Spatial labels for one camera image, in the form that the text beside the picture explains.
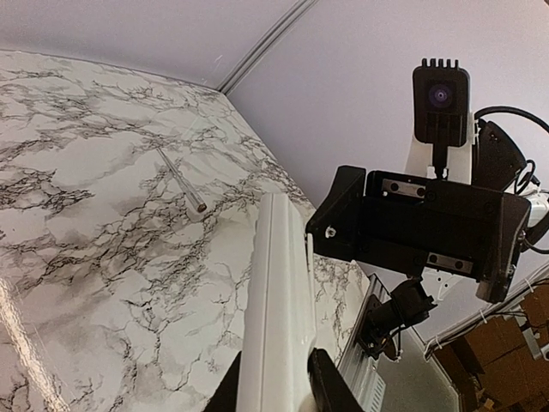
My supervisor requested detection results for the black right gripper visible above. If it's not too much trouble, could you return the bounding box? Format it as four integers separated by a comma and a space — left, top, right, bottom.
305, 166, 530, 303

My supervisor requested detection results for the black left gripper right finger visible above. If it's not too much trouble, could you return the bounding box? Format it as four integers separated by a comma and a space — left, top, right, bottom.
307, 348, 363, 412

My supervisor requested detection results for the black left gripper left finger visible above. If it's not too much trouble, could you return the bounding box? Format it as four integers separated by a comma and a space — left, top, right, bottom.
205, 355, 241, 412

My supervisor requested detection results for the white remote control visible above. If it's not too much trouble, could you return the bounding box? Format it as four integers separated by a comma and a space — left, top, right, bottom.
236, 193, 317, 411

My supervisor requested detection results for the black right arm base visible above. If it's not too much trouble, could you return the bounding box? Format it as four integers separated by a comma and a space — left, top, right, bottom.
358, 277, 437, 360

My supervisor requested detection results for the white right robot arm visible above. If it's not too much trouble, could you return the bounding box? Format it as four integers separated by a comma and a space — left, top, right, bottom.
305, 107, 548, 303

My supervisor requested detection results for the silver metal pick tool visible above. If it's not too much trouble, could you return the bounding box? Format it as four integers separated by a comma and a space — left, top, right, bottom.
156, 148, 208, 214

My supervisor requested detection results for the front aluminium rail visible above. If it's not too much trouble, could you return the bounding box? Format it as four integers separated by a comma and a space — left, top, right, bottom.
337, 275, 404, 411

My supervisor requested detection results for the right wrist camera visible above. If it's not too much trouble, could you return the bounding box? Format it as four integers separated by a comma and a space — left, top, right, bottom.
413, 58, 470, 179

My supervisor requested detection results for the right aluminium frame post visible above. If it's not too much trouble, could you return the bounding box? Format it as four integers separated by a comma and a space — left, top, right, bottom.
216, 0, 319, 96

